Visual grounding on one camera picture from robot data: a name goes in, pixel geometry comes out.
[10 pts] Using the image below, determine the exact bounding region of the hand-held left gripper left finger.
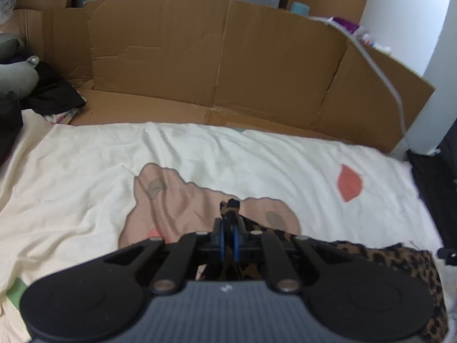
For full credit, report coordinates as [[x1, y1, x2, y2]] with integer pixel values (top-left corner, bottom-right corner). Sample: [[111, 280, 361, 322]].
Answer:
[[103, 218, 225, 294]]

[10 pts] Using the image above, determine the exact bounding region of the black cloth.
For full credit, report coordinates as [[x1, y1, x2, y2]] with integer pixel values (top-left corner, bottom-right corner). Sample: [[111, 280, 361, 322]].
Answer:
[[21, 61, 87, 115]]

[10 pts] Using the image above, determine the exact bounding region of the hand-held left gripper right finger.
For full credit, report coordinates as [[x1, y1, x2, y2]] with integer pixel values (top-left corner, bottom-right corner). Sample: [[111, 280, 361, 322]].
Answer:
[[232, 218, 354, 294]]

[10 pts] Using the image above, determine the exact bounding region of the cream bear print blanket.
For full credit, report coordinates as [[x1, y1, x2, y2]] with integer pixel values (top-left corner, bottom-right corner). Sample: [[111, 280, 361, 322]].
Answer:
[[0, 109, 447, 343]]

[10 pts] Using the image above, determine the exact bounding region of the large cardboard sheet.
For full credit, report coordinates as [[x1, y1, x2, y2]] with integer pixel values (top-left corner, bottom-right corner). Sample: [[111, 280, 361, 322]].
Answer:
[[0, 0, 437, 155]]

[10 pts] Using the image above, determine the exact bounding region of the grey neck pillow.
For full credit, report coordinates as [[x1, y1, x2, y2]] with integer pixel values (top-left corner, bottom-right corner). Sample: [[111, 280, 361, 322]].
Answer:
[[0, 33, 41, 101]]

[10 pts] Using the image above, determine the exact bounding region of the white cable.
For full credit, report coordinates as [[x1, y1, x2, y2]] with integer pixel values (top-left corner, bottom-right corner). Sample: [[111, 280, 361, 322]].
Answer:
[[309, 15, 412, 148]]

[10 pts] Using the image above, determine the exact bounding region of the purple white tissue packet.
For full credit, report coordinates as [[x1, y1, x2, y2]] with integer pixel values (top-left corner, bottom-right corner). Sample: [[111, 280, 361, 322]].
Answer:
[[330, 16, 360, 37]]

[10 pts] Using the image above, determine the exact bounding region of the leopard print garment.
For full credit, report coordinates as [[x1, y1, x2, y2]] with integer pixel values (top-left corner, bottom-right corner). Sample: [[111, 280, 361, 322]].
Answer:
[[195, 198, 449, 343]]

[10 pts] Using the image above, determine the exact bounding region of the floral print cloth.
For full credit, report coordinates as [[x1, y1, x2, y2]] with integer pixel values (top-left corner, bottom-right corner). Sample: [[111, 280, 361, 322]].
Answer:
[[45, 109, 78, 125]]

